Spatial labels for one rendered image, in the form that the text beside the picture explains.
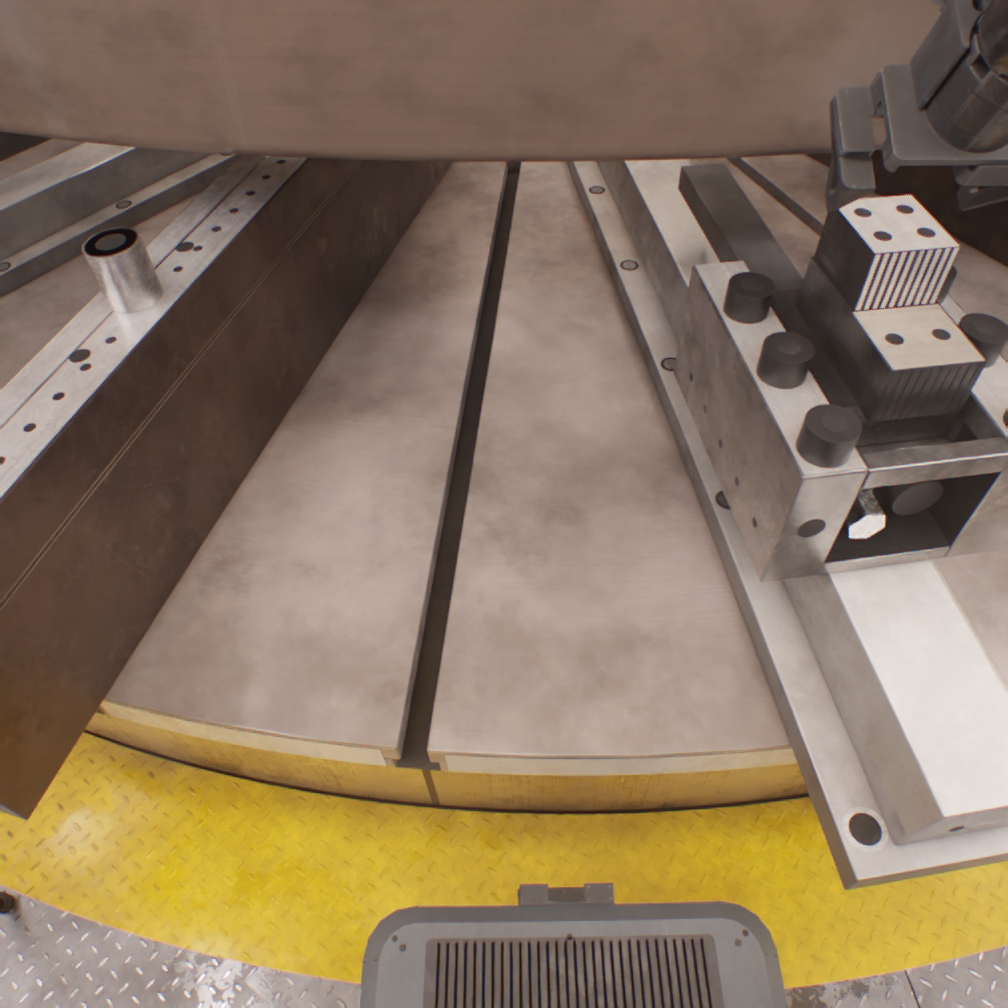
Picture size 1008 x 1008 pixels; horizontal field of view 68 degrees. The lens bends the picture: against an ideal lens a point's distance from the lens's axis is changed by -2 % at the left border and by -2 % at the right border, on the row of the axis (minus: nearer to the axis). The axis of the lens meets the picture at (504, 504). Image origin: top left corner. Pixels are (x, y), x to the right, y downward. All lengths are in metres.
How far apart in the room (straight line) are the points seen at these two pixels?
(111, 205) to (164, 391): 1.18
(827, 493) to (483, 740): 0.56
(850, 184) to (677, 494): 0.89
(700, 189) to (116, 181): 1.51
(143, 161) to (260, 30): 1.32
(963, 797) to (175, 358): 1.19
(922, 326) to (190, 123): 1.00
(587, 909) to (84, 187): 2.02
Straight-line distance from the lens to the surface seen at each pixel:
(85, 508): 1.15
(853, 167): 0.55
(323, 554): 1.31
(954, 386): 1.04
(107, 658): 1.26
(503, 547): 1.27
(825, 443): 0.92
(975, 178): 0.57
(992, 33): 0.51
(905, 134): 0.54
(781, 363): 1.00
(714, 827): 1.42
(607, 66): 1.05
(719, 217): 1.53
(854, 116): 0.56
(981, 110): 0.53
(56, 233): 2.31
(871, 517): 1.05
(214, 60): 1.16
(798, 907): 1.42
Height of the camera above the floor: 1.32
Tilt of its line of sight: 50 degrees down
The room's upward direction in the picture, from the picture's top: 3 degrees counter-clockwise
